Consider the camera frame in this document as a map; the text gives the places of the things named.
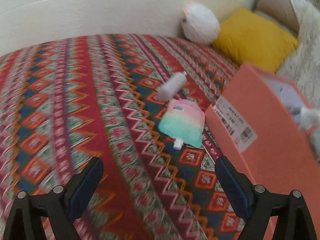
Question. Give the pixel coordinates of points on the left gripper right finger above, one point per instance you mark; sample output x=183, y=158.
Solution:
x=256, y=205

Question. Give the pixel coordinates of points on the yellow cushion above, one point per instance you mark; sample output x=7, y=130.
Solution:
x=248, y=37

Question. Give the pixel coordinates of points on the patterned red bedspread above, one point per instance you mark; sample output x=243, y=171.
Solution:
x=65, y=102

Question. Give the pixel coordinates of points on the pink teal spout pouch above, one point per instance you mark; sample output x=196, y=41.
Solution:
x=184, y=122

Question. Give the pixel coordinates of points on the white cylinder bottle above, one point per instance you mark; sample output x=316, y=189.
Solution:
x=172, y=86

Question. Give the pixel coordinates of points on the salmon pink storage box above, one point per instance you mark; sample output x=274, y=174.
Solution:
x=254, y=129

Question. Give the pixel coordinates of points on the white lace cloth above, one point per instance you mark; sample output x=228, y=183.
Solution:
x=302, y=66

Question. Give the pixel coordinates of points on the round white fluffy plush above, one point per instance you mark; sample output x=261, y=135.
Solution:
x=199, y=24

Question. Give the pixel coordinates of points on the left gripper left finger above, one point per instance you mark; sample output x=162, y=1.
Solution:
x=62, y=206

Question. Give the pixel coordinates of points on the large white plush toy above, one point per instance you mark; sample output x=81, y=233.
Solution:
x=309, y=123

